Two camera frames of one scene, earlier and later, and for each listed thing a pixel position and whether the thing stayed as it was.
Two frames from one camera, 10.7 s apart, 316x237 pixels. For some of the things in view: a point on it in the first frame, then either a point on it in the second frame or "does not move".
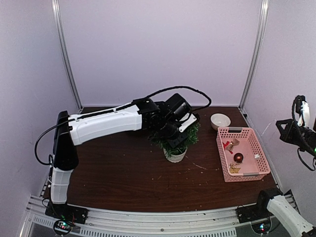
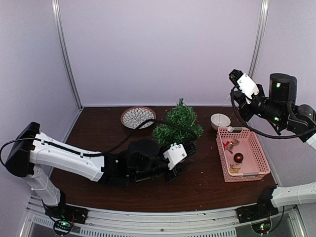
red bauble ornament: (238, 157) does not move
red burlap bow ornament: (229, 146) does not move
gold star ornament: (234, 170) does not move
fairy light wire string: (233, 170) to (220, 106)
